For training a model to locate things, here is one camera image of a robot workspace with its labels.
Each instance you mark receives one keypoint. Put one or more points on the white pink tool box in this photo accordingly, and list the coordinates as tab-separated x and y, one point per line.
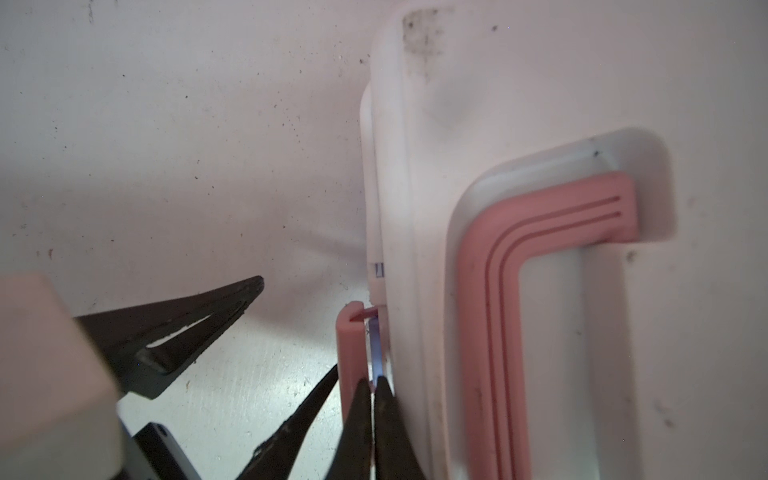
567	236

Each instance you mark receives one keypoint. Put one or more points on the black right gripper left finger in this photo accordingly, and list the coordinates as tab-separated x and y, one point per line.
353	457

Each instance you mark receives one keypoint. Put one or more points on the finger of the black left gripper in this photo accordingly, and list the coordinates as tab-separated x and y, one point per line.
275	457

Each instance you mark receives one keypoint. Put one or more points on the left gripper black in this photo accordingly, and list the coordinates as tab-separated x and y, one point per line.
59	416

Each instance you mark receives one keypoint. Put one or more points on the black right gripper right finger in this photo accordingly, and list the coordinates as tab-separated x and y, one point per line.
393	452

